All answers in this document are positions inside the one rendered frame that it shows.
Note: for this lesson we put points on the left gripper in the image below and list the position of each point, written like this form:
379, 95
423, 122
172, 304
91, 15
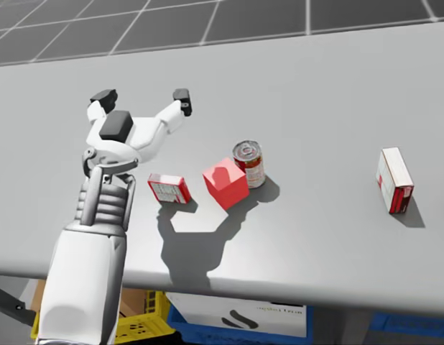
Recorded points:
143, 136

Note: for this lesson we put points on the red cube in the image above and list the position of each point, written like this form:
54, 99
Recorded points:
225, 183

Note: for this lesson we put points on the yellow box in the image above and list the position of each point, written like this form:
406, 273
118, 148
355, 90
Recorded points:
150, 327

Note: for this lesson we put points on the white box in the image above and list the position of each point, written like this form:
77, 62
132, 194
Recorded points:
207, 311

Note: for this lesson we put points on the red and white carton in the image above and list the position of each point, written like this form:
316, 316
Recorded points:
392, 179

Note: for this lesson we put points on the brown box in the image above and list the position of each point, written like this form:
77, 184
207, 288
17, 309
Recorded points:
132, 302

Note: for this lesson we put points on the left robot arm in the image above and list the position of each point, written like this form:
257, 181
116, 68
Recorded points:
82, 266

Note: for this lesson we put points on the blue box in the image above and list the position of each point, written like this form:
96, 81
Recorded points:
177, 327
412, 325

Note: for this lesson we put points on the red and white can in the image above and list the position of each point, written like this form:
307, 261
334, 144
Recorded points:
252, 161

